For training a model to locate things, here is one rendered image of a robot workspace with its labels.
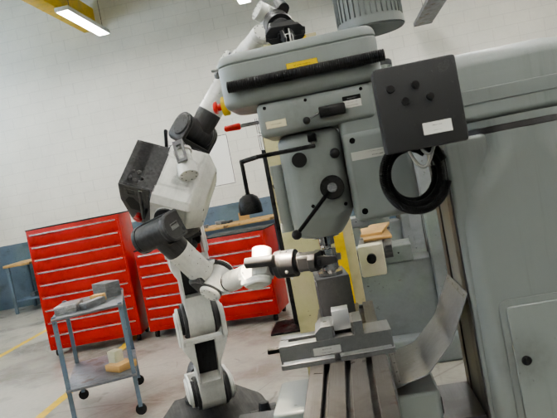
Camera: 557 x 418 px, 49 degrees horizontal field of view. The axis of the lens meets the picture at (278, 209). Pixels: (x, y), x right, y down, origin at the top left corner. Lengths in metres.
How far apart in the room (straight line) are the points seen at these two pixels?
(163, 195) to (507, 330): 1.16
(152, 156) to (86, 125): 9.67
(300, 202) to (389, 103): 0.44
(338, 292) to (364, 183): 0.59
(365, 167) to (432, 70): 0.37
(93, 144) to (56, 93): 1.16
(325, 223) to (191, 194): 0.53
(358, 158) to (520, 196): 0.45
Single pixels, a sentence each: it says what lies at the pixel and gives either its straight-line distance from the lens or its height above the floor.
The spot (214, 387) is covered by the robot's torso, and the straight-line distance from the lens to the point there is 2.63.
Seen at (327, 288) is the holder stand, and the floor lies 1.09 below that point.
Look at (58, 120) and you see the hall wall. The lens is 12.07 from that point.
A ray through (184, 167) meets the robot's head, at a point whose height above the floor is 1.60.
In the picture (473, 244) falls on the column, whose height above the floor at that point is 1.23.
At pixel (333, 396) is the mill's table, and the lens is 1.63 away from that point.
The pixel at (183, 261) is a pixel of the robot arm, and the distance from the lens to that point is 2.09.
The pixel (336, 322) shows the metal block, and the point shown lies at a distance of 1.90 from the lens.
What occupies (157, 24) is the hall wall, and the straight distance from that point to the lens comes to 11.64.
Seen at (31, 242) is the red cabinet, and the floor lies 1.31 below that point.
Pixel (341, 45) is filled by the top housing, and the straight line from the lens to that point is 1.78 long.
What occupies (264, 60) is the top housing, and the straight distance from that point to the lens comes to 1.79.
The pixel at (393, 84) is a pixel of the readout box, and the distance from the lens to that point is 1.53.
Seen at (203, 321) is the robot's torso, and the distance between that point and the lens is 2.46.
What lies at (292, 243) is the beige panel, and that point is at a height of 1.11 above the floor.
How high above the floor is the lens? 1.51
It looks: 3 degrees down
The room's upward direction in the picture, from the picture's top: 11 degrees counter-clockwise
